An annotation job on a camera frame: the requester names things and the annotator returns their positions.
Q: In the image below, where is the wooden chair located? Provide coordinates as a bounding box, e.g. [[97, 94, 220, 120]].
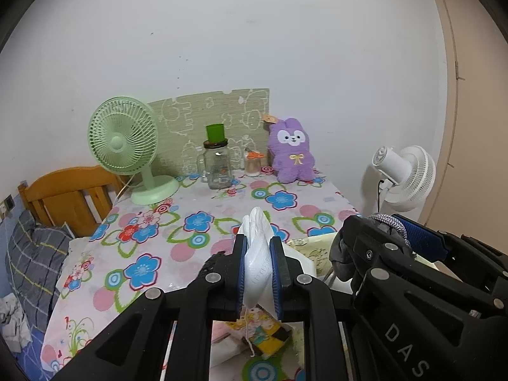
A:
[[18, 166, 128, 239]]

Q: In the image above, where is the grey plaid pillow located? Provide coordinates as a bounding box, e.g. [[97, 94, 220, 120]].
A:
[[6, 210, 75, 334]]

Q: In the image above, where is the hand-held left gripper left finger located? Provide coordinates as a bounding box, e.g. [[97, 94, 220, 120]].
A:
[[51, 233, 249, 381]]

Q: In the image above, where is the grey cloth with braided cord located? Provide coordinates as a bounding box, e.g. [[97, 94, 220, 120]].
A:
[[323, 213, 413, 287]]

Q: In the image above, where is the floral tablecloth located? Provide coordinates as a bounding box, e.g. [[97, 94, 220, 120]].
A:
[[40, 167, 360, 381]]

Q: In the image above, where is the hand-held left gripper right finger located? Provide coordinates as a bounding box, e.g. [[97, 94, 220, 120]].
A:
[[270, 237, 358, 381]]

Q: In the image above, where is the white face mask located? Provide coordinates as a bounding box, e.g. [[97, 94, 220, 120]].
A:
[[241, 206, 285, 360]]

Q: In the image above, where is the purple plush bunny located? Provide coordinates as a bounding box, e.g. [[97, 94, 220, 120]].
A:
[[262, 114, 318, 184]]

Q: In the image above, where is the green plastic cup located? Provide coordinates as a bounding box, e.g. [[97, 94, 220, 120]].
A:
[[205, 124, 226, 144]]

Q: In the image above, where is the glass jar with handle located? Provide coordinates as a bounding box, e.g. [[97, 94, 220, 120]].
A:
[[196, 143, 234, 190]]

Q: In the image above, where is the green patterned board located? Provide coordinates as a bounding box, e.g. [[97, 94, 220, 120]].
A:
[[150, 88, 271, 177]]

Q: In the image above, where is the green desk fan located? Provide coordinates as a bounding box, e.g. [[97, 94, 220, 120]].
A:
[[88, 96, 180, 206]]

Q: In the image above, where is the white desk fan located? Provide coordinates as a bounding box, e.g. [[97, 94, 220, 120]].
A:
[[372, 145, 436, 212]]

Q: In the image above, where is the small jar with orange lid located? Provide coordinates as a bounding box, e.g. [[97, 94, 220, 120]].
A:
[[244, 149, 264, 177]]

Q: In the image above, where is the black fan cable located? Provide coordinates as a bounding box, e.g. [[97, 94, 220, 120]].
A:
[[376, 178, 391, 212]]

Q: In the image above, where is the yellow cartoon packet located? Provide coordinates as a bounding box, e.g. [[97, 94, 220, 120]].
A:
[[227, 305, 293, 360]]

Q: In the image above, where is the beige door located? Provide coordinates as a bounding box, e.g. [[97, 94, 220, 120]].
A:
[[421, 0, 508, 252]]

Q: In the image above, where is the white fan cable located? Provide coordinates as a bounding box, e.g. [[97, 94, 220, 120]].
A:
[[116, 174, 136, 204]]

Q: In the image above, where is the white crumpled cloth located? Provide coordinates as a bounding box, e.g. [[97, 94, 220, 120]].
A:
[[0, 293, 33, 353]]

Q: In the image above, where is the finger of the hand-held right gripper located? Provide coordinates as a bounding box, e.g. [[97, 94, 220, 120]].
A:
[[393, 213, 508, 286], [337, 216, 413, 290]]

